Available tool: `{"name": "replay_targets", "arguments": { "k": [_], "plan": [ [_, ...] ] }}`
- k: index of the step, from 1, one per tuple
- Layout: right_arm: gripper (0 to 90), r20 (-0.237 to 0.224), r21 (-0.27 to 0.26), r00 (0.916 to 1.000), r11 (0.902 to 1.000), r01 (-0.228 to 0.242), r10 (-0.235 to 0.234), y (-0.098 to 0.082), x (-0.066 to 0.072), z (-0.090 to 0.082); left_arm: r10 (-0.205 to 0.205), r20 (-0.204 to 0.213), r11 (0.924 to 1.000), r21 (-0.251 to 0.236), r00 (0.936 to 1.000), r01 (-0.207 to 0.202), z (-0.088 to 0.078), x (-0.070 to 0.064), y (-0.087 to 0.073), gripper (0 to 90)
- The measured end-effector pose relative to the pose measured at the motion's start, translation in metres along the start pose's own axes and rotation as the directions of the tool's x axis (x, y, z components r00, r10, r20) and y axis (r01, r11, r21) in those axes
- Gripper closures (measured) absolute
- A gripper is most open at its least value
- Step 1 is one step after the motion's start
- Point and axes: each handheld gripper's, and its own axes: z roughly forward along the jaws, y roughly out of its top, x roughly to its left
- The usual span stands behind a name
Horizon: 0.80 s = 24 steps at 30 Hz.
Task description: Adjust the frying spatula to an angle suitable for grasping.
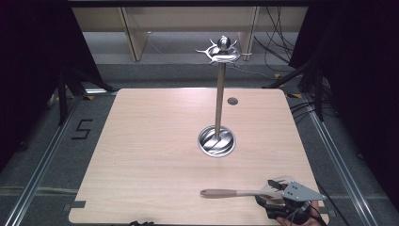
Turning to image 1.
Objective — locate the metal utensil stand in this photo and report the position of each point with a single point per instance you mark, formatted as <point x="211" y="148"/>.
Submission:
<point x="219" y="103"/>

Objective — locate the black tape strip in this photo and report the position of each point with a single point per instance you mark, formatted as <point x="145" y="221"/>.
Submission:
<point x="75" y="205"/>

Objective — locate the grey round table grommet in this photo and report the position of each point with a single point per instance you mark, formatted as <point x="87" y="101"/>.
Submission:
<point x="232" y="101"/>

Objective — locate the metal floor rail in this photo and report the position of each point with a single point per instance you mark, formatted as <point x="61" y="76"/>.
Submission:
<point x="37" y="169"/>
<point x="342" y="163"/>

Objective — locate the person's right hand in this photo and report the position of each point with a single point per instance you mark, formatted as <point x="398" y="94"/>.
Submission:
<point x="318" y="216"/>

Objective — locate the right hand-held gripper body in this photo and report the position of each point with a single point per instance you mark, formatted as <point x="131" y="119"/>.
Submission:
<point x="301" y="192"/>

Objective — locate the dark curtain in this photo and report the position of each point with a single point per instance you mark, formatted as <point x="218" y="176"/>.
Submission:
<point x="34" y="72"/>
<point x="367" y="81"/>

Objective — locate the black metal stand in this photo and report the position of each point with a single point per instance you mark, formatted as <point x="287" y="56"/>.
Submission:
<point x="62" y="97"/>
<point x="318" y="94"/>

